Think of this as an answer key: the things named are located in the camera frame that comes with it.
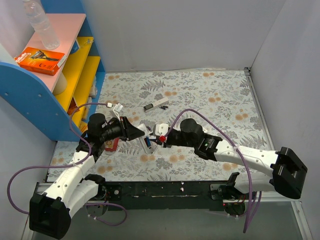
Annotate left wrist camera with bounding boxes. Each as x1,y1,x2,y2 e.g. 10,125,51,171
111,103,123,121

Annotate clear plastic bottle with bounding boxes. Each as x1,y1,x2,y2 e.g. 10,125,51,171
22,0,60,50

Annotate red box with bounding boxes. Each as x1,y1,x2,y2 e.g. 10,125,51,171
104,138,119,152

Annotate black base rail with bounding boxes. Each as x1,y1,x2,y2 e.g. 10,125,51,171
92,180,243,211

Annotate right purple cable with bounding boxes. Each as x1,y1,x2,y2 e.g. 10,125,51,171
159,109,262,234

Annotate purple cable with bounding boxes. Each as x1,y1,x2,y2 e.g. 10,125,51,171
159,109,262,234
6,102,128,227

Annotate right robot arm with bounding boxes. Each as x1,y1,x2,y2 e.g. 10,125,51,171
153,118,308,200

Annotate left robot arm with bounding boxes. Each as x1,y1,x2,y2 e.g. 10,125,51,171
29,113,148,240

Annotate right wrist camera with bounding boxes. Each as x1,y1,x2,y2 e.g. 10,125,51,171
152,123,169,142

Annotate white remote control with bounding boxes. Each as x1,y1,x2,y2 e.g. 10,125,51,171
137,123,158,155

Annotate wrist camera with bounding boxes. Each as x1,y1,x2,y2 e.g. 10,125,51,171
111,103,123,121
152,123,169,142

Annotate floral table mat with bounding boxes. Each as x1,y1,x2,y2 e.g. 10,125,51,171
47,70,279,182

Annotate blue battery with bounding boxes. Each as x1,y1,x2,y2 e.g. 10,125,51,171
145,137,151,148

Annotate orange razor box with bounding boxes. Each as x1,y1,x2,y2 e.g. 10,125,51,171
14,47,67,76

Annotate blue yellow shelf unit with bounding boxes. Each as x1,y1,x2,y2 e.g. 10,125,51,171
0,0,106,142

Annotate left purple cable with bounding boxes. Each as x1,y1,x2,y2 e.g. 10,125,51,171
6,102,128,227

